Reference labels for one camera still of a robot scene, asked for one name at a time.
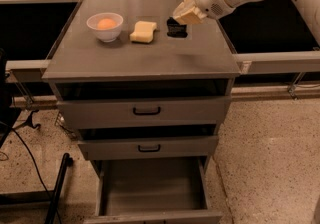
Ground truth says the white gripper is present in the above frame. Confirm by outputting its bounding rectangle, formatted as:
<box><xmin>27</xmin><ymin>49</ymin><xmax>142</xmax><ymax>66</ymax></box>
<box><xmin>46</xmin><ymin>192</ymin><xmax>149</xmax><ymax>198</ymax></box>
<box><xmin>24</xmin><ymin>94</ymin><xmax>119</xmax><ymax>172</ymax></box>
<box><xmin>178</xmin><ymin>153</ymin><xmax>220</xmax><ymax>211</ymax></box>
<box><xmin>173</xmin><ymin>0</ymin><xmax>234</xmax><ymax>25</ymax></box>

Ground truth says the dark blue rxbar wrapper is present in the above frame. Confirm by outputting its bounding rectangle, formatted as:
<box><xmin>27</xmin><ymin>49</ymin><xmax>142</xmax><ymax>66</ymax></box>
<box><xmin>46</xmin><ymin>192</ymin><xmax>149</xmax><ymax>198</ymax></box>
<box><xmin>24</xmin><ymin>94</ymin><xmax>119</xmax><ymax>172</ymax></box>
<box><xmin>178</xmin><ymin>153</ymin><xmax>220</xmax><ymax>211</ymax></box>
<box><xmin>167</xmin><ymin>17</ymin><xmax>188</xmax><ymax>38</ymax></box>

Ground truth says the grey drawer cabinet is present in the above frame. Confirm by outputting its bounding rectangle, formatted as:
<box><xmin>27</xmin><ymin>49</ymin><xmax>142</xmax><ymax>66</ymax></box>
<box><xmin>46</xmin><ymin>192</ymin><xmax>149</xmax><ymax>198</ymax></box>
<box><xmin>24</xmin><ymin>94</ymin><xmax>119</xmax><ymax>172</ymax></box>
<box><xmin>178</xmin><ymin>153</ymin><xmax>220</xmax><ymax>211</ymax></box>
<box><xmin>42</xmin><ymin>0</ymin><xmax>242</xmax><ymax>224</ymax></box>

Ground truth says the grey top drawer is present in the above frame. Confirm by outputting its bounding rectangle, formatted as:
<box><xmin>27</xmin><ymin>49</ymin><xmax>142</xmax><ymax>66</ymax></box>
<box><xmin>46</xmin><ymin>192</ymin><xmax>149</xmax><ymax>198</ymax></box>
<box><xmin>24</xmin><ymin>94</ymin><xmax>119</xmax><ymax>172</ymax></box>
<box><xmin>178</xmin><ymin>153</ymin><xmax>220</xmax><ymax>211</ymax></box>
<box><xmin>58</xmin><ymin>79</ymin><xmax>231</xmax><ymax>129</ymax></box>

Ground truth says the grey drawer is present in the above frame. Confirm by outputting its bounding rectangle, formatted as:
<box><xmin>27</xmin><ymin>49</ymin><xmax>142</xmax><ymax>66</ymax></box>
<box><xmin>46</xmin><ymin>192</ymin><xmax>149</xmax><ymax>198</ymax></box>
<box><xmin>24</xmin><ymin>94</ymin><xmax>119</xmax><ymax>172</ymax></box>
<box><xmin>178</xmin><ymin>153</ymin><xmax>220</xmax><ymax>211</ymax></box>
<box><xmin>58</xmin><ymin>79</ymin><xmax>231</xmax><ymax>129</ymax></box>
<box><xmin>83</xmin><ymin>157</ymin><xmax>222</xmax><ymax>224</ymax></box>
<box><xmin>78</xmin><ymin>125</ymin><xmax>218</xmax><ymax>160</ymax></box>

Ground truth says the grey middle drawer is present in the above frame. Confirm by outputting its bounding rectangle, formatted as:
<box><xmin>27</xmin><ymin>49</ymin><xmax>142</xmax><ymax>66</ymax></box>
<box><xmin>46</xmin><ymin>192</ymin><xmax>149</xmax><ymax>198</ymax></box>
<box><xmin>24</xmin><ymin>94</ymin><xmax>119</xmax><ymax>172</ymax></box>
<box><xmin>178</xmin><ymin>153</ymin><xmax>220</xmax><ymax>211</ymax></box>
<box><xmin>78</xmin><ymin>125</ymin><xmax>218</xmax><ymax>160</ymax></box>

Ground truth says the grey bottom drawer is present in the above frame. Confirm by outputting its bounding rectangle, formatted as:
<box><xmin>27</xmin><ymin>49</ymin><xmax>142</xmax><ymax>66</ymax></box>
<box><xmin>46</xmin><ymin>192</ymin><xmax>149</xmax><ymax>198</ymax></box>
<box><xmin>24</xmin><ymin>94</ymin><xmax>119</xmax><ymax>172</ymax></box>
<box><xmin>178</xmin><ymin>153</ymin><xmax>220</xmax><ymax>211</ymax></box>
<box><xmin>83</xmin><ymin>157</ymin><xmax>222</xmax><ymax>224</ymax></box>

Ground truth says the yellow sponge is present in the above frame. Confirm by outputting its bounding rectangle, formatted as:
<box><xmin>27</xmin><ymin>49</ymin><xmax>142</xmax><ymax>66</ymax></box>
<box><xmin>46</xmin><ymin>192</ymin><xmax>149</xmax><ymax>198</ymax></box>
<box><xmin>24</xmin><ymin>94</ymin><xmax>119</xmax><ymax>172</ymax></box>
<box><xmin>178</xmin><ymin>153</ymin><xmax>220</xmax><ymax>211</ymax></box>
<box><xmin>130</xmin><ymin>21</ymin><xmax>157</xmax><ymax>43</ymax></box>

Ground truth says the white bowl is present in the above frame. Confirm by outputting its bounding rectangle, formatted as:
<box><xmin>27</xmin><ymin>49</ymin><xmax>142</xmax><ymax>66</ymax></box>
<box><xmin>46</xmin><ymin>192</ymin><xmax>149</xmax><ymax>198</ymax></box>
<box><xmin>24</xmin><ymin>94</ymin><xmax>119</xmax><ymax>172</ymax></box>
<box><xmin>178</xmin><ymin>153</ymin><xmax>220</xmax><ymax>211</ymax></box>
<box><xmin>86</xmin><ymin>13</ymin><xmax>124</xmax><ymax>42</ymax></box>

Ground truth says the orange fruit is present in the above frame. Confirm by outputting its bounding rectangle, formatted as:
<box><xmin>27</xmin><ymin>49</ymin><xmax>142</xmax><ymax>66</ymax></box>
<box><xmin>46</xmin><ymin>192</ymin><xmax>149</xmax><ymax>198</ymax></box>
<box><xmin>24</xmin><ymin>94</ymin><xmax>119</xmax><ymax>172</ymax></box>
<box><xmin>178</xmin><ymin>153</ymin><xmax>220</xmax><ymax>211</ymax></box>
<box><xmin>97</xmin><ymin>18</ymin><xmax>117</xmax><ymax>30</ymax></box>

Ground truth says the metal window railing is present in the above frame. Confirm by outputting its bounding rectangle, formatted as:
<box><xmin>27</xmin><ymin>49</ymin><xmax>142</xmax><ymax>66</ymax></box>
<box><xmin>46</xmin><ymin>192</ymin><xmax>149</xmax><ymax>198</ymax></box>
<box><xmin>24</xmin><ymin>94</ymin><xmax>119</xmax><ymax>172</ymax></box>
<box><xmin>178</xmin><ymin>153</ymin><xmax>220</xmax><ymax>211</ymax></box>
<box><xmin>0</xmin><ymin>0</ymin><xmax>320</xmax><ymax>102</ymax></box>

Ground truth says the black pole stand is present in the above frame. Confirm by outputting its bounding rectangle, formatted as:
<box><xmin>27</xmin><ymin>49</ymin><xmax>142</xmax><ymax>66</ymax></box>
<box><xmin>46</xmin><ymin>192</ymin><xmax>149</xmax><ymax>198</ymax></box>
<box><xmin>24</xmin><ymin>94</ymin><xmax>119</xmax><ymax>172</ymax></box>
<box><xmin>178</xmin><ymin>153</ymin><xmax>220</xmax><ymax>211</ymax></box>
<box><xmin>45</xmin><ymin>153</ymin><xmax>73</xmax><ymax>224</ymax></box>

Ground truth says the black top drawer handle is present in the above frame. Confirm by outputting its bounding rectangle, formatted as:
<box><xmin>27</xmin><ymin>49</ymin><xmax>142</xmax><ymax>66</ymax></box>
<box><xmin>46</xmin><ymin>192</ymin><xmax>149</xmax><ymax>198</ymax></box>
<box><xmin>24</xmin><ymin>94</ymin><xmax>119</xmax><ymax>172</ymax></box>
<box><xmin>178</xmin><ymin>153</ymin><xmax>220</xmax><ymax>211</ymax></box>
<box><xmin>132</xmin><ymin>107</ymin><xmax>161</xmax><ymax>116</ymax></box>

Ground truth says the black drawer handle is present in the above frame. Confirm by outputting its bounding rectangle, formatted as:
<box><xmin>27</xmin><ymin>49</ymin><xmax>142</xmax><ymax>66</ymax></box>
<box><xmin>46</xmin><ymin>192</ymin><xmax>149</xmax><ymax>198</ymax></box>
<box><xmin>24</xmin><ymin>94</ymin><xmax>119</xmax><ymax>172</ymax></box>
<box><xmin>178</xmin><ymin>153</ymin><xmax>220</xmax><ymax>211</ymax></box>
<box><xmin>138</xmin><ymin>144</ymin><xmax>161</xmax><ymax>153</ymax></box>
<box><xmin>132</xmin><ymin>107</ymin><xmax>161</xmax><ymax>116</ymax></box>

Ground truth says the black middle drawer handle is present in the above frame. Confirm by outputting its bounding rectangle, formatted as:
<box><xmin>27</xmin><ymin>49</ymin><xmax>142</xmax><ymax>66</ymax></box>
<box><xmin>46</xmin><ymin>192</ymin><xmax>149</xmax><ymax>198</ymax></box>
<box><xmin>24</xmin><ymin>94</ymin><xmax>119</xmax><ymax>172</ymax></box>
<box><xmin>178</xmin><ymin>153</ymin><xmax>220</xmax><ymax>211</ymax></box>
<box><xmin>138</xmin><ymin>144</ymin><xmax>161</xmax><ymax>153</ymax></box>

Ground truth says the black cable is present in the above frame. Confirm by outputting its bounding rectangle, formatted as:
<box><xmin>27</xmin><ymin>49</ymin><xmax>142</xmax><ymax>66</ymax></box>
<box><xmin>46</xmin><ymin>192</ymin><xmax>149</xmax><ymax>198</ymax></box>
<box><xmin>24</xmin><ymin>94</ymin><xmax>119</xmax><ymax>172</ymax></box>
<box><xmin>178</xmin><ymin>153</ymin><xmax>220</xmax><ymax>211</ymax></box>
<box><xmin>0</xmin><ymin>120</ymin><xmax>63</xmax><ymax>224</ymax></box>

